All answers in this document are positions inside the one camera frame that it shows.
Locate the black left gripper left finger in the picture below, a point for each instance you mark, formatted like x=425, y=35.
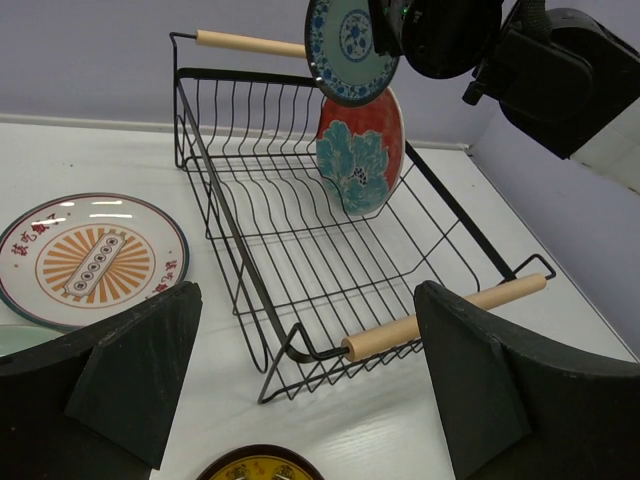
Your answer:
x=99, y=402

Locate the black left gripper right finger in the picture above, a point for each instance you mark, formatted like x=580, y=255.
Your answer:
x=515, y=404

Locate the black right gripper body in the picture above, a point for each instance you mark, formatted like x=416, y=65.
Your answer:
x=440, y=39

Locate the small blue floral plate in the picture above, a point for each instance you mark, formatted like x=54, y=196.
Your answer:
x=339, y=45

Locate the red teal flower plate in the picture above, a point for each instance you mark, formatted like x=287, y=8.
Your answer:
x=360, y=152

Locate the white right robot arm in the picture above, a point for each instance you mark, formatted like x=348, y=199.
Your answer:
x=558, y=75

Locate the pale green plate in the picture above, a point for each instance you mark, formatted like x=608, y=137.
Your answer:
x=16, y=338

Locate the white plate orange sunburst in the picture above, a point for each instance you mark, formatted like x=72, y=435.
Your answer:
x=76, y=260

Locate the yellow brown rimmed plate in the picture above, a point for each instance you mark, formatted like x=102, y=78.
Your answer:
x=261, y=461

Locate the black wire dish rack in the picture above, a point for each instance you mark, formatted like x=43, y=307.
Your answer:
x=300, y=273

